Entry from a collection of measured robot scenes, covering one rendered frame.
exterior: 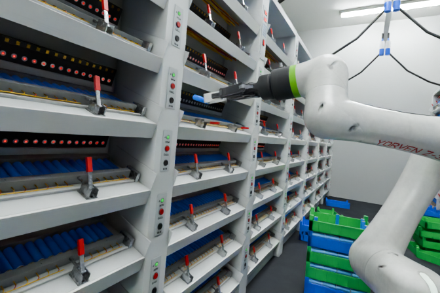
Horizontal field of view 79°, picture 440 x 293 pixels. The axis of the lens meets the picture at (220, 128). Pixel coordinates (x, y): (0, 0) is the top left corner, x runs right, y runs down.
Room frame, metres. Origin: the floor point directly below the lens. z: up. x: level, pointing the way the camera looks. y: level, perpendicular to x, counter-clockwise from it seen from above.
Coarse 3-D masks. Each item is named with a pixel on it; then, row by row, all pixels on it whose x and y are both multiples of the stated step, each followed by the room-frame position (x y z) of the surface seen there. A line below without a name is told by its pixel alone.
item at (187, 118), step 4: (184, 116) 0.94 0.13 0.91; (188, 116) 0.95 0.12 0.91; (192, 116) 0.99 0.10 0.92; (196, 116) 1.03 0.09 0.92; (188, 120) 0.96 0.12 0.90; (192, 120) 0.99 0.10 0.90; (204, 120) 1.05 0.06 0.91; (208, 120) 1.08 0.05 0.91; (212, 120) 1.10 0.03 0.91; (216, 120) 1.15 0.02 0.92; (208, 124) 1.06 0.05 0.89; (212, 124) 1.12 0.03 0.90; (216, 124) 1.13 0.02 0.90; (220, 124) 1.17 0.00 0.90; (224, 124) 1.20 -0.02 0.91; (232, 124) 1.27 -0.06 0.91; (236, 124) 1.31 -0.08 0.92; (240, 128) 1.35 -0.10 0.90
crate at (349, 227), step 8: (312, 208) 1.57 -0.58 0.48; (312, 216) 1.40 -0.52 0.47; (320, 216) 1.56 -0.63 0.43; (328, 216) 1.55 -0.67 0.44; (344, 216) 1.52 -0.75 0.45; (312, 224) 1.39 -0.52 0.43; (320, 224) 1.38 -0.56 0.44; (328, 224) 1.37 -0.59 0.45; (336, 224) 1.36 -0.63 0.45; (344, 224) 1.52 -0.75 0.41; (352, 224) 1.50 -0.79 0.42; (368, 224) 1.43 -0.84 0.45; (320, 232) 1.38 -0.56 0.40; (328, 232) 1.37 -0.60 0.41; (336, 232) 1.35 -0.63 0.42; (344, 232) 1.34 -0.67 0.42; (352, 232) 1.33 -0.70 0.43; (360, 232) 1.32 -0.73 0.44
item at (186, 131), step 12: (192, 108) 1.19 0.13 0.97; (180, 120) 0.83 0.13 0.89; (240, 120) 1.40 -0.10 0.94; (180, 132) 0.86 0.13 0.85; (192, 132) 0.92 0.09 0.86; (204, 132) 0.98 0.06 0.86; (216, 132) 1.05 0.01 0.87; (228, 132) 1.14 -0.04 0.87; (240, 132) 1.28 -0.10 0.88; (252, 132) 1.36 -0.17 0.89
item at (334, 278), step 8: (312, 272) 1.39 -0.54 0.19; (320, 272) 1.38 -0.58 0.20; (328, 272) 1.36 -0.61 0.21; (320, 280) 1.37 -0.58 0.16; (328, 280) 1.36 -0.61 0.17; (336, 280) 1.35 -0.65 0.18; (344, 280) 1.34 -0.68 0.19; (352, 280) 1.32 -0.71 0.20; (360, 280) 1.31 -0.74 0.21; (360, 288) 1.31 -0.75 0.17; (368, 288) 1.30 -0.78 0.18
